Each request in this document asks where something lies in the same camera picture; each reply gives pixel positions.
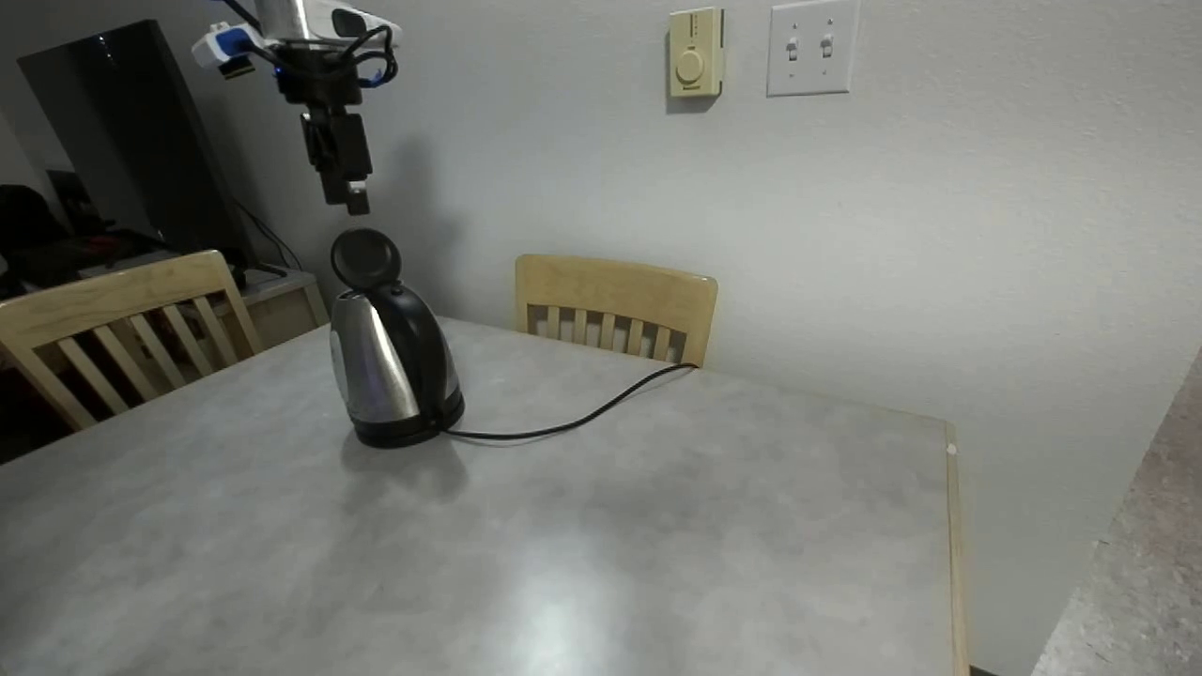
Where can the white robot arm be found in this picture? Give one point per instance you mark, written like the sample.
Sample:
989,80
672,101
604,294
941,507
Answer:
367,37

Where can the white double light switch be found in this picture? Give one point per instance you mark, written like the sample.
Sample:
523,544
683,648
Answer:
811,45

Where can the wooden chair behind table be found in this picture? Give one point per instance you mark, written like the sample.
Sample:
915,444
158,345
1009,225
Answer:
617,305

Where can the steel and black electric kettle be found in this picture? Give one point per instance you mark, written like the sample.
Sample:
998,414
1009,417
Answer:
388,352

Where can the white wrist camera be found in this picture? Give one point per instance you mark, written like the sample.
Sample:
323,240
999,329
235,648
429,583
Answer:
225,45

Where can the dark cabinet in background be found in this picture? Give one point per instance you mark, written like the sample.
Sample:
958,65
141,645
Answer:
134,131

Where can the beige wall dimmer switch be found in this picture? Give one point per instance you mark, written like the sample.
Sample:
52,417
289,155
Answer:
695,55

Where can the grey speckled countertop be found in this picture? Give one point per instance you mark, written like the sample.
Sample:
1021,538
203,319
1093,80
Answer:
1139,598

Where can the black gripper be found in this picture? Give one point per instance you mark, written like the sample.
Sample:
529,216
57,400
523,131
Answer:
322,80

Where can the wooden chair at left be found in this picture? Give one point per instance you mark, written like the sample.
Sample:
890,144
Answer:
158,323

